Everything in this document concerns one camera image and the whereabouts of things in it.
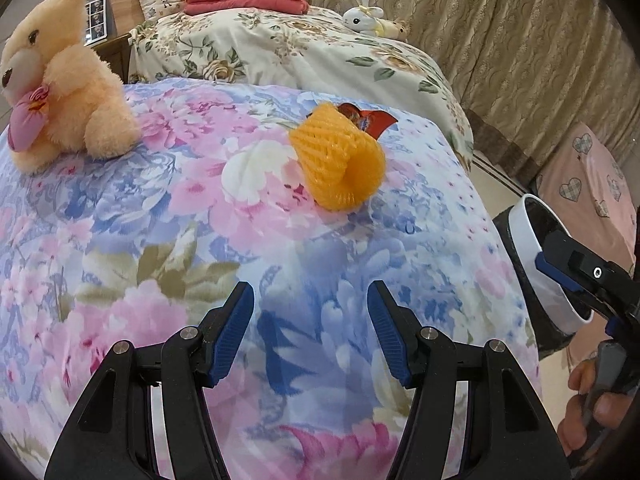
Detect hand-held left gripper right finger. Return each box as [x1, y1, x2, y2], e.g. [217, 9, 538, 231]
[366, 280, 571, 480]

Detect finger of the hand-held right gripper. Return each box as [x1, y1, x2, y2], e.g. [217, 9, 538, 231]
[604, 317, 640, 347]
[534, 230, 640, 321]

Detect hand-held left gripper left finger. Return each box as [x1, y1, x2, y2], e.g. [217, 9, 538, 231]
[44, 281, 256, 480]

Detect white bin with black bag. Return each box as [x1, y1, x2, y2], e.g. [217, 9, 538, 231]
[491, 194, 596, 361]

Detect large orange foam fruit net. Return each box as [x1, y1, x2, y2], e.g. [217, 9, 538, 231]
[290, 101, 386, 211]

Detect person's right hand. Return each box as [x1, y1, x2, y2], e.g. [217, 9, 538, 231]
[556, 360, 640, 456]

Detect pink heart-pattern cushion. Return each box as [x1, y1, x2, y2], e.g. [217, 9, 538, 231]
[535, 121, 640, 281]

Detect pink blue floral bedsheet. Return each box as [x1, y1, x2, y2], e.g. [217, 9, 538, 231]
[0, 77, 543, 480]

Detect red snack packet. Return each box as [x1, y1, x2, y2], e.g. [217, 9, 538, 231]
[336, 102, 399, 140]

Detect beige patterned curtain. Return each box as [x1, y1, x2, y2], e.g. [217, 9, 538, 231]
[300, 0, 640, 196]

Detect peach teddy bear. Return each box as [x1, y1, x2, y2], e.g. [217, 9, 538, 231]
[0, 0, 142, 176]

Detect cream floral quilt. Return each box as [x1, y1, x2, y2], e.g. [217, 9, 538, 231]
[127, 4, 475, 176]

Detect wooden nightstand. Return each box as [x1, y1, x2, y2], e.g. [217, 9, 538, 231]
[92, 32, 133, 83]

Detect yellow bear plush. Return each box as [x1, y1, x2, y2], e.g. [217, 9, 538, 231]
[377, 19, 410, 41]

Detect white rabbit plush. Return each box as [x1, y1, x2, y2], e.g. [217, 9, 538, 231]
[342, 0, 386, 37]

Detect cream printed pillow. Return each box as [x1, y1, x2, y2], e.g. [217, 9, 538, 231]
[136, 0, 193, 23]

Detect black and white photo frame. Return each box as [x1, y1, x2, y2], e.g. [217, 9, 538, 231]
[85, 0, 108, 43]

